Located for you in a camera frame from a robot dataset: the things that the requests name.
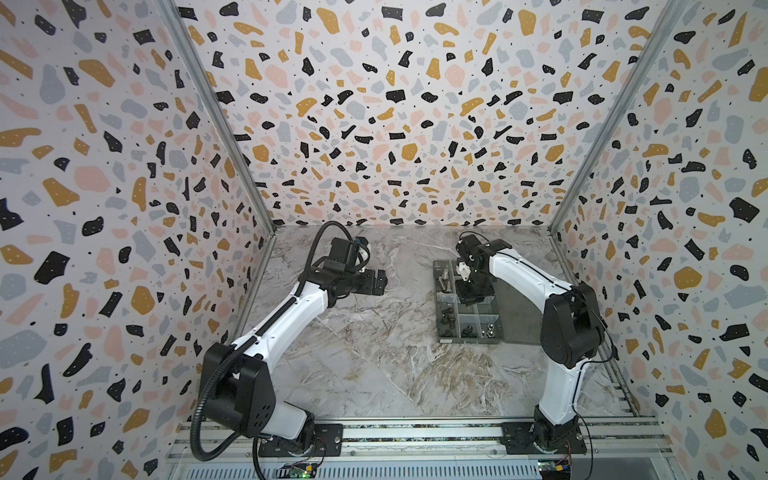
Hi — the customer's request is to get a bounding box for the clear plastic organizer box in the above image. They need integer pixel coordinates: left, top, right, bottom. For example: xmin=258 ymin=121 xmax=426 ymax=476
xmin=433 ymin=260 xmax=542 ymax=346

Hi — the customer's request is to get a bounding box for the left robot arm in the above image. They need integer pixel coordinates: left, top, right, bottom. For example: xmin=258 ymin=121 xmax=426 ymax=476
xmin=190 ymin=237 xmax=387 ymax=442

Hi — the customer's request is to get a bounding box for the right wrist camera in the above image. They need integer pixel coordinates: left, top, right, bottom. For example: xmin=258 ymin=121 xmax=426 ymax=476
xmin=456 ymin=260 xmax=472 ymax=282

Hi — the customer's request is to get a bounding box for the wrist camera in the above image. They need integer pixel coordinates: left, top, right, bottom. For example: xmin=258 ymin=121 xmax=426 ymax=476
xmin=456 ymin=260 xmax=472 ymax=282
xmin=354 ymin=236 xmax=371 ymax=271

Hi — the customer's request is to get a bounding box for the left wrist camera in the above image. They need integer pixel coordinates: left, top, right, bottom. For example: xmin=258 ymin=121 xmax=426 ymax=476
xmin=354 ymin=236 xmax=371 ymax=271

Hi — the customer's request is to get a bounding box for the left black corrugated cable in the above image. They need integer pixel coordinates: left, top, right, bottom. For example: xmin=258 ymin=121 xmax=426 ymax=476
xmin=189 ymin=220 xmax=361 ymax=480

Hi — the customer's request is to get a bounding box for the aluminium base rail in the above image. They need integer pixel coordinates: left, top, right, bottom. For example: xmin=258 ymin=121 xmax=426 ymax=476
xmin=162 ymin=417 xmax=685 ymax=479

